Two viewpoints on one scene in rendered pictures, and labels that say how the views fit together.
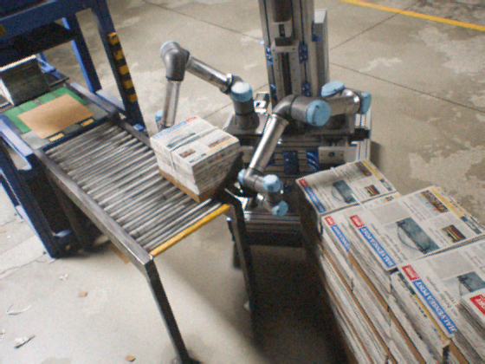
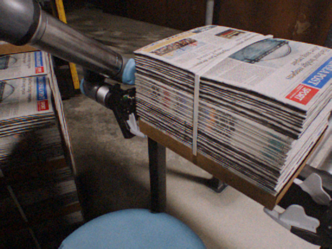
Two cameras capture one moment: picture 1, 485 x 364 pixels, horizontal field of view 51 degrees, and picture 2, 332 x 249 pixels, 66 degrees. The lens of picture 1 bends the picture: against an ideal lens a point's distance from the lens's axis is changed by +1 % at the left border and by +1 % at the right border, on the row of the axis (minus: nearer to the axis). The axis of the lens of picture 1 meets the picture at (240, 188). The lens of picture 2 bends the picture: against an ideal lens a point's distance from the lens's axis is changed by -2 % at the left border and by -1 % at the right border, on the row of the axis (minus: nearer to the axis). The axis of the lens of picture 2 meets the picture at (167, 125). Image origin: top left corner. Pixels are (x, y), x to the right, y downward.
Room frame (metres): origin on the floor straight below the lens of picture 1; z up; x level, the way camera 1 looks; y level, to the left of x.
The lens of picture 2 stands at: (2.58, -0.10, 1.21)
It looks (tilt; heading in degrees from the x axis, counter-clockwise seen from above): 34 degrees down; 166
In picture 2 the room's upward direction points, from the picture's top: straight up
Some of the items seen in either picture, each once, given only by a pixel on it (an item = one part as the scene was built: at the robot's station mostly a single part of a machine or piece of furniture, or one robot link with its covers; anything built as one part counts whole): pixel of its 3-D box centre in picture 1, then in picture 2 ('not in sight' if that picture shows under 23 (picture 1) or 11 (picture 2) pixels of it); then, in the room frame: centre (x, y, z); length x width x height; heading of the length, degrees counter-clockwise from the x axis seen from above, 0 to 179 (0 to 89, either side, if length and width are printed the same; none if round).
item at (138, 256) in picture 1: (87, 204); not in sight; (2.12, 0.81, 0.74); 1.34 x 0.05 x 0.12; 32
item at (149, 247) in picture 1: (185, 225); not in sight; (1.77, 0.29, 0.77); 0.47 x 0.05 x 0.05; 122
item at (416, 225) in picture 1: (412, 224); not in sight; (1.22, -0.56, 1.06); 0.37 x 0.29 x 0.01; 101
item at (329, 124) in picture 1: (333, 114); not in sight; (2.33, -0.57, 0.87); 0.15 x 0.15 x 0.10
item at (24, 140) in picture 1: (55, 120); not in sight; (3.12, 1.15, 0.75); 0.70 x 0.65 x 0.10; 32
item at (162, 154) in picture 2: (247, 265); (158, 194); (1.85, 0.04, 0.34); 0.06 x 0.06 x 0.68; 32
